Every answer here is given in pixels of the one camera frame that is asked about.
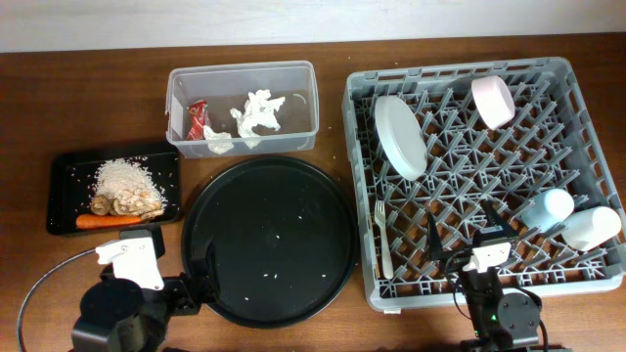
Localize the white plastic fork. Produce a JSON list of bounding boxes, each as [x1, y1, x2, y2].
[[375, 200, 394, 280]]

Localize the grey plate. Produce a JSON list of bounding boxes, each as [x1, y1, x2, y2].
[[374, 96, 427, 181]]

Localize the black rectangular tray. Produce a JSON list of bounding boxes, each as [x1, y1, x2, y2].
[[46, 141, 182, 236]]

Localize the red snack wrapper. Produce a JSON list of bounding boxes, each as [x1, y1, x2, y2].
[[186, 100, 208, 141]]

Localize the rice and peanut shells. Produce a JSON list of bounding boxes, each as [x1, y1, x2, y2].
[[89, 158, 168, 222]]

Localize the clear plastic bin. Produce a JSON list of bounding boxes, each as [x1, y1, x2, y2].
[[165, 61, 320, 158]]

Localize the brown mushroom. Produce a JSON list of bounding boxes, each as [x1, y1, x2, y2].
[[90, 195, 112, 216]]

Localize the round black serving tray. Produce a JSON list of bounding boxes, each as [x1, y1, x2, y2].
[[181, 156, 359, 329]]

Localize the light blue cup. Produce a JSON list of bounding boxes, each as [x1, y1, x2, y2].
[[521, 188, 574, 232]]

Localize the grey dishwasher rack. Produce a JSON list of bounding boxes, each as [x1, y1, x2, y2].
[[342, 57, 625, 313]]

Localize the small white tissue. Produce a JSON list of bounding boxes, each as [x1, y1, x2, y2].
[[202, 125, 234, 154]]

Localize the white cup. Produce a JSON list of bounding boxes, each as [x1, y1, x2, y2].
[[561, 206, 622, 251]]

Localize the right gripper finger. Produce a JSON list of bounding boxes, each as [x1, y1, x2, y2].
[[427, 212, 444, 261], [481, 200, 516, 235]]

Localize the pink bowl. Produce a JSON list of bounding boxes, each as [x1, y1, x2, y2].
[[470, 75, 515, 130]]

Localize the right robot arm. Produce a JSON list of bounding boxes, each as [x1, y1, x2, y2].
[[427, 200, 548, 351]]

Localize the orange carrot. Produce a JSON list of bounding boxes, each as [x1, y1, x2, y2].
[[75, 214, 142, 230]]

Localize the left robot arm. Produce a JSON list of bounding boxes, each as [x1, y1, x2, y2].
[[71, 225, 220, 351]]

